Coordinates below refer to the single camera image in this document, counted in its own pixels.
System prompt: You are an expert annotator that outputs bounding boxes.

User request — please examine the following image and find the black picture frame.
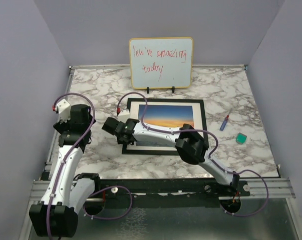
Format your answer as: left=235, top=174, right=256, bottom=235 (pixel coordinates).
left=122, top=98, right=207, bottom=156

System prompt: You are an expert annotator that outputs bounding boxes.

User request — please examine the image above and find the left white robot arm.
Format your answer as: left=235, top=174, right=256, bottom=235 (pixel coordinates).
left=29, top=104, right=101, bottom=239

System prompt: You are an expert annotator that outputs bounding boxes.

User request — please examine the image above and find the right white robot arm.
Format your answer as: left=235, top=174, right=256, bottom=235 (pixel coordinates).
left=102, top=117, right=239, bottom=196

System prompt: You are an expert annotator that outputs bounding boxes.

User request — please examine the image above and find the sunset fishing photo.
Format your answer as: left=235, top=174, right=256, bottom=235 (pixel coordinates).
left=130, top=102, right=201, bottom=149

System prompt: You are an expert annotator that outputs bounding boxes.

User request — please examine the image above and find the black whiteboard stand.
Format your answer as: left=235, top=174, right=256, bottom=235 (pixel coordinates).
left=146, top=86, right=176, bottom=94

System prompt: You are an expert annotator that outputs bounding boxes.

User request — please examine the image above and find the yellow-framed whiteboard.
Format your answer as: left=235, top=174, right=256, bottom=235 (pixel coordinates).
left=129, top=37, right=194, bottom=90

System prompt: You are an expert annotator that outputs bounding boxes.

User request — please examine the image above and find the teal green eraser block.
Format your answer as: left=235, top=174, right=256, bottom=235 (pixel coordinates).
left=235, top=132, right=247, bottom=145

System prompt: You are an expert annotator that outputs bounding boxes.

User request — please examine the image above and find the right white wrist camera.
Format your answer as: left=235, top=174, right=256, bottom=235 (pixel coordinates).
left=117, top=107, right=130, bottom=123

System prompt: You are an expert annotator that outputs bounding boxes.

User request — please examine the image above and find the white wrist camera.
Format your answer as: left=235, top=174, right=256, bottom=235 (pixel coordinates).
left=53, top=99, right=71, bottom=123
left=117, top=107, right=130, bottom=123

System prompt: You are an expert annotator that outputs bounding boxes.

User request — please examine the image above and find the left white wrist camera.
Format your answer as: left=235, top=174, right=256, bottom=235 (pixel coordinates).
left=53, top=99, right=71, bottom=123

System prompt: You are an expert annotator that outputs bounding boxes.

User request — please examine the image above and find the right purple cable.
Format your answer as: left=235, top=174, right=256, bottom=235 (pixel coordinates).
left=117, top=92, right=269, bottom=217

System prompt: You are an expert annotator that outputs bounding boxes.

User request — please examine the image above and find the aluminium table edge rail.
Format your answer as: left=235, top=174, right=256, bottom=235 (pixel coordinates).
left=30, top=65, right=75, bottom=201

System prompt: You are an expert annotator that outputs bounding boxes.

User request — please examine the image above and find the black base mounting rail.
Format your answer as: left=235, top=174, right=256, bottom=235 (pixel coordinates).
left=85, top=178, right=250, bottom=209

